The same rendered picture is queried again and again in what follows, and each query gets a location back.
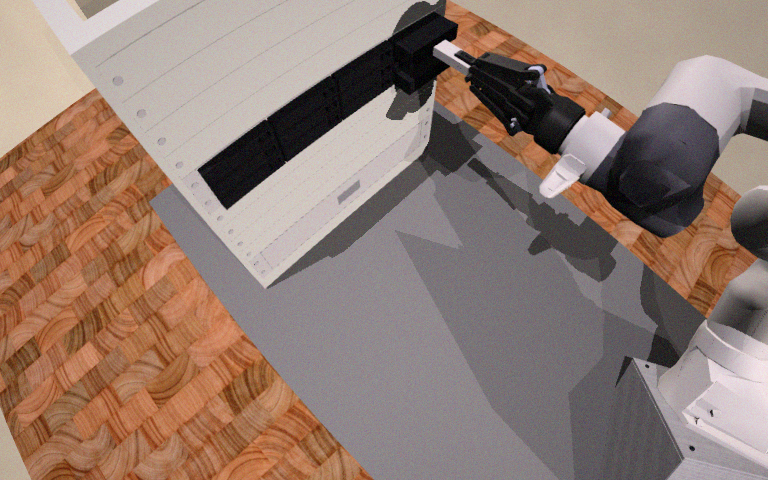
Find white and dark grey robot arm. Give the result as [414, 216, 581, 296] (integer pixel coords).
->
[538, 55, 768, 469]

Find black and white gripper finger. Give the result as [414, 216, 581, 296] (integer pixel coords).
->
[433, 40, 551, 112]
[433, 51, 530, 137]

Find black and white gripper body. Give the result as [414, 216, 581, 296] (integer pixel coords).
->
[512, 84, 586, 155]

